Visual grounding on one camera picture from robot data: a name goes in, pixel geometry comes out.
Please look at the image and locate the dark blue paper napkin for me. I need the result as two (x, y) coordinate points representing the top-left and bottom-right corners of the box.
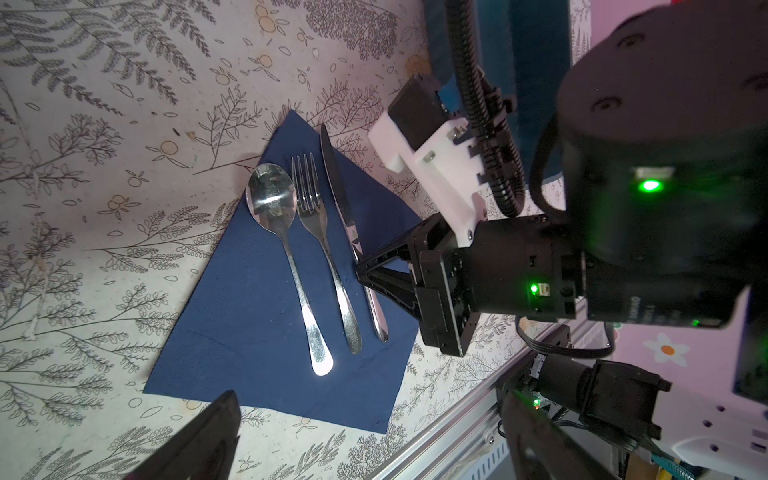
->
(142, 109), (424, 435)

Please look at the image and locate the silver fork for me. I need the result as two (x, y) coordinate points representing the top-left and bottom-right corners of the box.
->
(291, 154), (362, 354)

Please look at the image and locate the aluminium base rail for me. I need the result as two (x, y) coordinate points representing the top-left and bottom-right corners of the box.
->
(368, 347), (535, 479)

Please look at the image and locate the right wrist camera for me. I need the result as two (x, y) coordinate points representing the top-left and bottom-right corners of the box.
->
(368, 74), (487, 247)

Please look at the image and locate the silver table knife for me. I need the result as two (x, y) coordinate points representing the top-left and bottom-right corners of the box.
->
(320, 124), (389, 343)

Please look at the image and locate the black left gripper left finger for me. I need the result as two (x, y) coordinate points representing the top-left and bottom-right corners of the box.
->
(125, 390), (241, 480)

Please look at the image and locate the teal plastic tray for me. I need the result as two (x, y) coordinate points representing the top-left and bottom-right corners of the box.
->
(419, 0), (571, 181)

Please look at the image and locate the black corrugated right cable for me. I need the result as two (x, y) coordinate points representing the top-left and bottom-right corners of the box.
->
(442, 0), (529, 218)

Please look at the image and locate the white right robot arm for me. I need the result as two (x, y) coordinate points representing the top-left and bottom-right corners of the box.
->
(356, 1), (767, 403)

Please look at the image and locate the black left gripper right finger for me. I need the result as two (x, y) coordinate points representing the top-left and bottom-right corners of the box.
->
(500, 390), (612, 480)

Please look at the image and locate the silver spoon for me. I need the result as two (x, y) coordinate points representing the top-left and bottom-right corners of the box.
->
(245, 162), (335, 377)

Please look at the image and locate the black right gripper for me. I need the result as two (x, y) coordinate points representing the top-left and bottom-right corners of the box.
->
(355, 215), (738, 357)

